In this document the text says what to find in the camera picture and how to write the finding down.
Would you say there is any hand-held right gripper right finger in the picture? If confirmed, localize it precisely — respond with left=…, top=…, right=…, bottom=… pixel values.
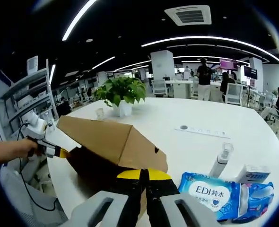
left=145, top=168, right=222, bottom=227

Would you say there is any long curved ceiling light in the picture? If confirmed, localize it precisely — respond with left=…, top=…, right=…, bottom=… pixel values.
left=141, top=35, right=279, bottom=64

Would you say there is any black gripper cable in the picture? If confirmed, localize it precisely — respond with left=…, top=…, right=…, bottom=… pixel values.
left=16, top=122, right=57, bottom=211

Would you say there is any white spray bottle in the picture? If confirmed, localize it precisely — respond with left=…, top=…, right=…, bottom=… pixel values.
left=209, top=142, right=234, bottom=178

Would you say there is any green potted plant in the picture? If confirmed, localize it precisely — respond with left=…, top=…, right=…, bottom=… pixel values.
left=93, top=77, right=147, bottom=118

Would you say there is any blue wet wipes soft item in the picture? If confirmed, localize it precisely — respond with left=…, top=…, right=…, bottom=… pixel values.
left=178, top=172, right=241, bottom=222

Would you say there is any ceiling air conditioner vent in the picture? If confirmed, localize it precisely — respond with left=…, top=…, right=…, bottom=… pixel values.
left=164, top=5, right=212, bottom=26

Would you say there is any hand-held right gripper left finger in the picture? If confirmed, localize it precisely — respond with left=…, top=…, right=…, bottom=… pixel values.
left=69, top=168, right=145, bottom=227

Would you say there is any straight ceiling light strip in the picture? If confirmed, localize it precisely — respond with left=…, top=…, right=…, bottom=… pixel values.
left=61, top=0, right=97, bottom=41

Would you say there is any dark display screen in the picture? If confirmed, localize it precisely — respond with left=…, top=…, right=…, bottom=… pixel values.
left=243, top=65, right=258, bottom=80

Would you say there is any grey metal shelf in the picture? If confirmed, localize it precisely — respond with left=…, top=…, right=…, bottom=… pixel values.
left=0, top=59, right=60, bottom=140

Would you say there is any brown cardboard shoe box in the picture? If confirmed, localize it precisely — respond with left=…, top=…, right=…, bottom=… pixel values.
left=56, top=115, right=169, bottom=219

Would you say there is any pink display screen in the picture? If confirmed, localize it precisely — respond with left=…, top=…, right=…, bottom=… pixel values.
left=219, top=59, right=238, bottom=70

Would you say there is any white desk power strip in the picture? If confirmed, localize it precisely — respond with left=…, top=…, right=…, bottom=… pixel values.
left=174, top=124, right=232, bottom=140

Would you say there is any grey mesh office chair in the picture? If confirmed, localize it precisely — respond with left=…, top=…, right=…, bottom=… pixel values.
left=0, top=163, right=69, bottom=227

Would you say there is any person's left hand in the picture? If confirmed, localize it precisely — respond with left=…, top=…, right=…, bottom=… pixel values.
left=18, top=139, right=39, bottom=158

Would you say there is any small white carton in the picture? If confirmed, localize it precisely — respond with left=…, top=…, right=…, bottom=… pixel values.
left=235, top=164, right=271, bottom=184

